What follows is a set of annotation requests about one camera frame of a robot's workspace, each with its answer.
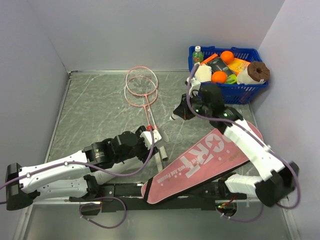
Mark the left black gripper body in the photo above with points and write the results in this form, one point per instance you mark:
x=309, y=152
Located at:
x=141, y=149

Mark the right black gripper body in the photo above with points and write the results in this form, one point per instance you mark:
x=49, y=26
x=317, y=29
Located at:
x=187, y=113

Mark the white shuttlecock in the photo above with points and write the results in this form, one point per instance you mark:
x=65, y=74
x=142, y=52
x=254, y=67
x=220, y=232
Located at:
x=173, y=117

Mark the white shuttlecock tube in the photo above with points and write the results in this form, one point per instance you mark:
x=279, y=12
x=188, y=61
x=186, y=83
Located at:
x=163, y=135

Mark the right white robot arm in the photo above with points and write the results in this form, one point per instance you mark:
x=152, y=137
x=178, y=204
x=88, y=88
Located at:
x=277, y=178

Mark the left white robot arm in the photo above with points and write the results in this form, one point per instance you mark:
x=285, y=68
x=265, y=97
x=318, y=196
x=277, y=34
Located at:
x=80, y=174

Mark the pink badminton racket upper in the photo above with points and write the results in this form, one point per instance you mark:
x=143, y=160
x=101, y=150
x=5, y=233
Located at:
x=145, y=71

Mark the green small pack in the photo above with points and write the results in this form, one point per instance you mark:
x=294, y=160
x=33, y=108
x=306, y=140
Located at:
x=231, y=79

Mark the white carton box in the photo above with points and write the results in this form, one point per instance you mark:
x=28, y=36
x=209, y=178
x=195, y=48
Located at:
x=203, y=73

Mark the orange fruit lower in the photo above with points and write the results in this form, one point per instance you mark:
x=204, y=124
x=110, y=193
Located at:
x=219, y=77

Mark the orange fruit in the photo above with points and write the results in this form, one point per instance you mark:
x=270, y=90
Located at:
x=219, y=77
x=227, y=57

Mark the black product box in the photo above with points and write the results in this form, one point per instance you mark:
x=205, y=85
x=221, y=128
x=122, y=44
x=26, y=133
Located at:
x=217, y=64

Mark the green drink bottle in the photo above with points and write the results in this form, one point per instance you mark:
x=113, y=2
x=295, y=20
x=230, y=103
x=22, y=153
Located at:
x=197, y=55

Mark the pink racket cover bag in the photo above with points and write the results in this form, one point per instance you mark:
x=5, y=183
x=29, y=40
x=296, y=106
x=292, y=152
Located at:
x=210, y=157

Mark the orange thin box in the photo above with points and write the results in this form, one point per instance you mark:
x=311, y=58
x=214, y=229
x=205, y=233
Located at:
x=207, y=60

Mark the orange fruit upper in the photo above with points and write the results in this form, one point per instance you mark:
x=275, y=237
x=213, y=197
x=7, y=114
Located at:
x=227, y=57

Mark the yellow snack box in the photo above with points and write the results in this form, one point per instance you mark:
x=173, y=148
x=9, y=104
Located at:
x=238, y=65

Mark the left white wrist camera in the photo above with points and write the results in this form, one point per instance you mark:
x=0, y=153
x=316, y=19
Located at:
x=151, y=135

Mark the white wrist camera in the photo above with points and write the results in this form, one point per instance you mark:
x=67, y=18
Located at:
x=151, y=135
x=194, y=86

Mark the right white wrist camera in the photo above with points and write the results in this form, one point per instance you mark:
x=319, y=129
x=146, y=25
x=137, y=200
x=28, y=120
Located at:
x=194, y=86

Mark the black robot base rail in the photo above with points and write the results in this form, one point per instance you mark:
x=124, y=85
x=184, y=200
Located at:
x=204, y=196

